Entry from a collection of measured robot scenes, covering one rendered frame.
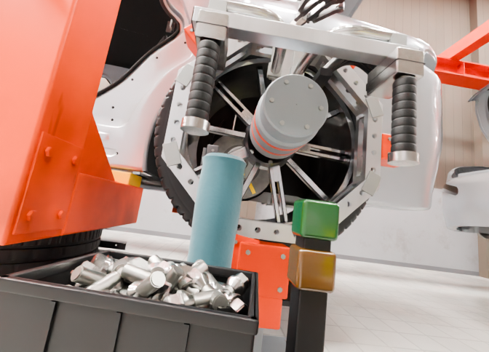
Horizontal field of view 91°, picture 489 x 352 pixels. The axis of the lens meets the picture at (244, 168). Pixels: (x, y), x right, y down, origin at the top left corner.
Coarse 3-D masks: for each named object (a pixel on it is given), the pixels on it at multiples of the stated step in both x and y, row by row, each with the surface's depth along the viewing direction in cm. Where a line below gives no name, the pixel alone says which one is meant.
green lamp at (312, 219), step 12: (300, 204) 26; (312, 204) 25; (324, 204) 25; (336, 204) 25; (300, 216) 25; (312, 216) 25; (324, 216) 25; (336, 216) 25; (300, 228) 25; (312, 228) 24; (324, 228) 24; (336, 228) 25; (324, 240) 25
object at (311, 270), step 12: (300, 252) 24; (312, 252) 24; (324, 252) 24; (288, 264) 27; (300, 264) 24; (312, 264) 24; (324, 264) 24; (288, 276) 26; (300, 276) 24; (312, 276) 24; (324, 276) 24; (300, 288) 23; (312, 288) 23; (324, 288) 23
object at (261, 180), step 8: (224, 136) 114; (216, 144) 113; (224, 144) 114; (232, 144) 114; (240, 144) 114; (224, 152) 113; (248, 168) 108; (256, 176) 113; (264, 176) 113; (256, 184) 112; (264, 184) 112; (248, 192) 111; (256, 192) 111
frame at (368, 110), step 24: (240, 48) 63; (264, 48) 68; (192, 72) 60; (216, 72) 66; (336, 72) 65; (360, 96) 64; (168, 120) 58; (360, 120) 67; (168, 144) 57; (360, 144) 66; (360, 168) 65; (192, 192) 56; (360, 192) 61; (288, 240) 56
